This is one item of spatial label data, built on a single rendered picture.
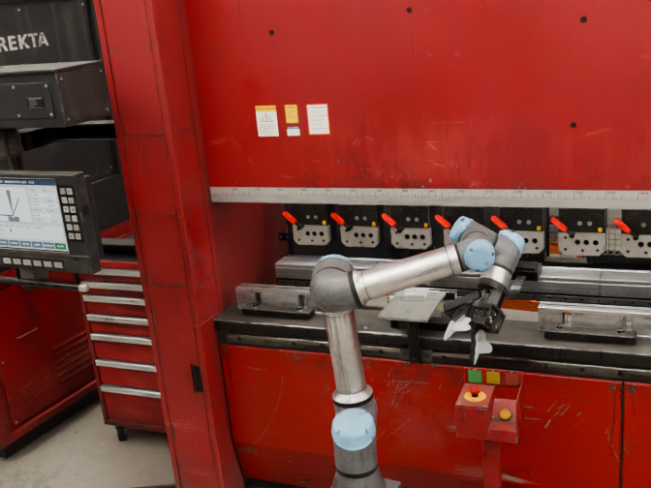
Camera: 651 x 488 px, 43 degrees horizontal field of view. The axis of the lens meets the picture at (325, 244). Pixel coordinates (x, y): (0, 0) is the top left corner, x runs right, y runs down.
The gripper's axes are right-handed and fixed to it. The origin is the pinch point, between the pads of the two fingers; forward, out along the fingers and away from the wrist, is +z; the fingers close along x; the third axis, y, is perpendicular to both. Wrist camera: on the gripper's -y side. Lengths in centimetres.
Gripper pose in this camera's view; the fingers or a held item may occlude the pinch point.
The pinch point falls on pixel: (456, 352)
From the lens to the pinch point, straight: 215.3
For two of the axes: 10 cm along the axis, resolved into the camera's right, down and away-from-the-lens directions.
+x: 5.9, 5.0, 6.3
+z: -4.3, 8.6, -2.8
